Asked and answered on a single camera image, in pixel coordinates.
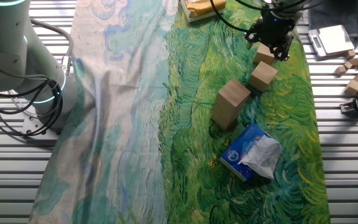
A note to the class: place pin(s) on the wooden cube block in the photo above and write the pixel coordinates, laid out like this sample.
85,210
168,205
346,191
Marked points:
263,55
262,76
221,124
232,91
225,113

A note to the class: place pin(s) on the gold tissue pack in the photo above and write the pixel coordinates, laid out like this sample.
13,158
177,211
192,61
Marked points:
204,7

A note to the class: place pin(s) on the dark grey cloth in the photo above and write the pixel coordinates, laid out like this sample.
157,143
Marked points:
337,12

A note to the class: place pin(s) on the metal base plate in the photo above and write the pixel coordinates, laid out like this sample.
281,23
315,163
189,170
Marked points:
31,126

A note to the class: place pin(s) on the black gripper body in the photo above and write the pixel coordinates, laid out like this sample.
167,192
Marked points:
275,29

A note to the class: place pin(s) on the green blue painting print cloth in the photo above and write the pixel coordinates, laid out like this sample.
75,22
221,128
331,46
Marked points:
120,109

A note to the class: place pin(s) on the silver digital scale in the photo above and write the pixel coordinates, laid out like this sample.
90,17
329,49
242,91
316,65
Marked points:
334,39

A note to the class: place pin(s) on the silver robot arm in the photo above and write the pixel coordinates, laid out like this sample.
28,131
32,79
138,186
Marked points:
11,46

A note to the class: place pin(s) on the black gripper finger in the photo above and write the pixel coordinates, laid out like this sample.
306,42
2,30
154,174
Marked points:
252,36
283,51

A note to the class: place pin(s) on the blue tissue pack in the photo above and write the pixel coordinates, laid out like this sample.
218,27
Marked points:
241,146

